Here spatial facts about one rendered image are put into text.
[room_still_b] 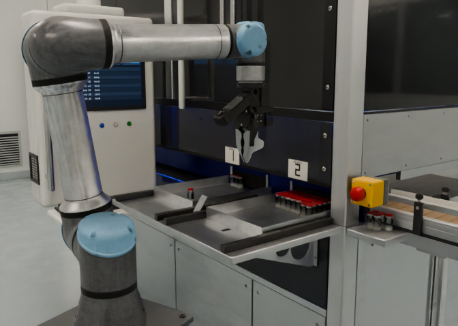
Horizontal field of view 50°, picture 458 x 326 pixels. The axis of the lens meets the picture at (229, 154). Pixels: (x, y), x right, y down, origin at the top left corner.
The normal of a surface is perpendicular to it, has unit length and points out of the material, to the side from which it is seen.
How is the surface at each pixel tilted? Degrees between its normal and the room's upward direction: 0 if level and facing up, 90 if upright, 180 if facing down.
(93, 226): 7
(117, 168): 90
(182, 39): 85
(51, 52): 105
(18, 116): 90
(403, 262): 90
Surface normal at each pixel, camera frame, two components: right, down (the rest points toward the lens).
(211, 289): -0.80, 0.10
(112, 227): 0.07, -0.96
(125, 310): 0.64, -0.19
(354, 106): 0.60, 0.13
